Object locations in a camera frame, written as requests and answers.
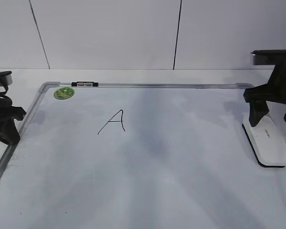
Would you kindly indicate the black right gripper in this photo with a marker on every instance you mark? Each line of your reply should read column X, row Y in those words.
column 274, row 91

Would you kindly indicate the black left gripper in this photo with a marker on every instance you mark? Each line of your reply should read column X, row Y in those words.
column 8, row 131

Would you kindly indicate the white board eraser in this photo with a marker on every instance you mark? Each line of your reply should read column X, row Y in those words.
column 267, row 142

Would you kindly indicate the white board with grey frame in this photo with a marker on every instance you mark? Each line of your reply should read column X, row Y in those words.
column 122, row 156

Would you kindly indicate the round green magnet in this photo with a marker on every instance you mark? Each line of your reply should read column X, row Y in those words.
column 64, row 93

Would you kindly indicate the black and silver hanging clip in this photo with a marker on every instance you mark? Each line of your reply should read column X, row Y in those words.
column 84, row 84

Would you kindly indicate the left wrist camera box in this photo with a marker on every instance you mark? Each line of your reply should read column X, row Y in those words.
column 5, row 78

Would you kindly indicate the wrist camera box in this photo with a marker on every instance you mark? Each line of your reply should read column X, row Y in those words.
column 5, row 78
column 267, row 57

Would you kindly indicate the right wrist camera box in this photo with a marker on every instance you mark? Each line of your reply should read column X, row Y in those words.
column 267, row 57

